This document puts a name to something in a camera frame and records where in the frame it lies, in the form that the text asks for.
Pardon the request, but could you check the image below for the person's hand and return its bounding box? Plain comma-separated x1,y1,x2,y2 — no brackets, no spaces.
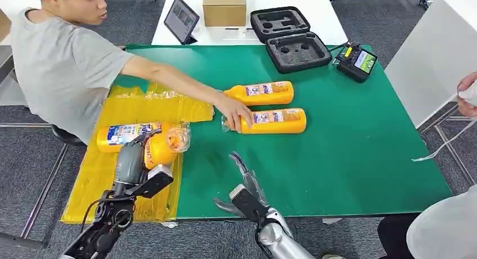
214,95,254,133
456,71,477,119

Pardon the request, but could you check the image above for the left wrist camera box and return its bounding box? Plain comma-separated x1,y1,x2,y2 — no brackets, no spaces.
124,164,175,199

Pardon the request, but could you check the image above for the metal table frame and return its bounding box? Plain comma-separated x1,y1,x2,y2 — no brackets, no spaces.
0,122,70,251

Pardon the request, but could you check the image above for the black controller with screen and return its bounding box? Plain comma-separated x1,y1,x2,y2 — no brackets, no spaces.
336,43,379,84

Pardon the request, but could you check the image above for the white strap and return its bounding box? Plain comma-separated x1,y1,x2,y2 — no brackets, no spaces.
411,82,477,163

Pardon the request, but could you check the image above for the black cable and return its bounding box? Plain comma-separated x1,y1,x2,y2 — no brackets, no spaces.
326,42,350,54

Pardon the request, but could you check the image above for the black foam-lined case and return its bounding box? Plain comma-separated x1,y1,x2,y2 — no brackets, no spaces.
249,6,334,75

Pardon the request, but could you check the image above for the black tablet on stand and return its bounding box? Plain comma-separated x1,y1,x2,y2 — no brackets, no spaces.
164,0,201,46

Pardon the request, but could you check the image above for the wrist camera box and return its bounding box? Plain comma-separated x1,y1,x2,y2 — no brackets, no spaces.
124,164,175,199
229,184,270,224

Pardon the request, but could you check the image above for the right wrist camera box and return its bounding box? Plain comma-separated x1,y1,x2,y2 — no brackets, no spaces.
229,184,270,224

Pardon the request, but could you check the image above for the yellow plastic sheet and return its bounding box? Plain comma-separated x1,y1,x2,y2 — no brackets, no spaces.
60,82,215,225

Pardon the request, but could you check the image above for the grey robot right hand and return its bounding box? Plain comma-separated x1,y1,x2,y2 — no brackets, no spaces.
213,151,269,219

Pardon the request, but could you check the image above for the green table mat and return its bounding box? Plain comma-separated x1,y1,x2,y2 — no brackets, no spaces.
111,44,453,219

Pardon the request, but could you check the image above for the person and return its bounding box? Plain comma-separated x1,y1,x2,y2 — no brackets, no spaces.
10,0,254,146
377,71,477,259

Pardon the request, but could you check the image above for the black stool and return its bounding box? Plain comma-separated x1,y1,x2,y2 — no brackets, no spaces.
51,124,88,148

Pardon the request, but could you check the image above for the brown cardboard box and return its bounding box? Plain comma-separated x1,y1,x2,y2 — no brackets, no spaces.
0,8,12,44
202,0,248,28

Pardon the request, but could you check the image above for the white table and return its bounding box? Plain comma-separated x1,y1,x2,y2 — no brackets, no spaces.
384,0,477,186
151,0,349,48
0,0,42,48

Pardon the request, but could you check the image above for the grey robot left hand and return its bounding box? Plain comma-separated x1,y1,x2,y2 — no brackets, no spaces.
113,128,164,187

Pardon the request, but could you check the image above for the orange drink bottle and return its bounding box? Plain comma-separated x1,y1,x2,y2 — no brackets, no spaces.
96,122,173,154
220,108,308,135
223,81,295,108
143,123,192,171

